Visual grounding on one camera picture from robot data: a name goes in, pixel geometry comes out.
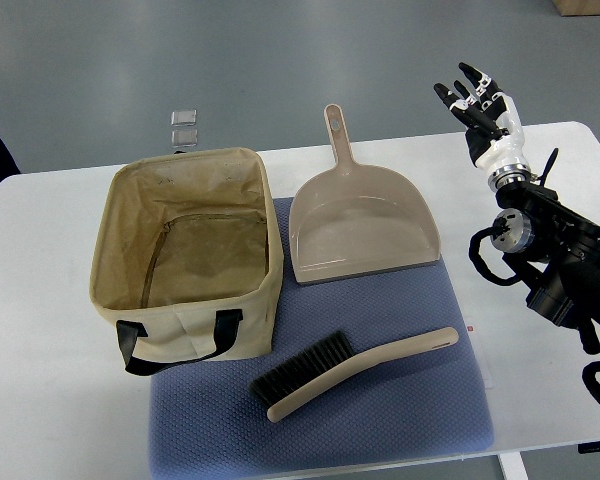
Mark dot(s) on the beige fabric bag black handles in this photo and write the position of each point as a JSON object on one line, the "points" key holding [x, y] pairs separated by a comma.
{"points": [[188, 262]]}

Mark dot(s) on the black table control panel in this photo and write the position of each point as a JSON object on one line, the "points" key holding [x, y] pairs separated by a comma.
{"points": [[589, 447]]}

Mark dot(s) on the beige hand brush black bristles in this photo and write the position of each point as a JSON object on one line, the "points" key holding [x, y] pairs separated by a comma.
{"points": [[322, 366]]}

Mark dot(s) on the blue textured mat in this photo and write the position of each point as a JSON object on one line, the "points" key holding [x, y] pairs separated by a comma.
{"points": [[205, 424]]}

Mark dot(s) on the white table leg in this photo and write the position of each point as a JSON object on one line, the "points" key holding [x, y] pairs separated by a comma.
{"points": [[512, 466]]}

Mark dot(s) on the beige plastic dustpan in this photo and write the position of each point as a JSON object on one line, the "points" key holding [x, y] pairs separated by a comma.
{"points": [[357, 219]]}

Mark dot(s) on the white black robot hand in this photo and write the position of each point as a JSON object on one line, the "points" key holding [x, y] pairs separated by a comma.
{"points": [[494, 133]]}

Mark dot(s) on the upper clear floor tile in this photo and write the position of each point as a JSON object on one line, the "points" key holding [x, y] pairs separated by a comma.
{"points": [[184, 117]]}

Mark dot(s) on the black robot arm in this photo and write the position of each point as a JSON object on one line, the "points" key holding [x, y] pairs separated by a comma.
{"points": [[550, 248]]}

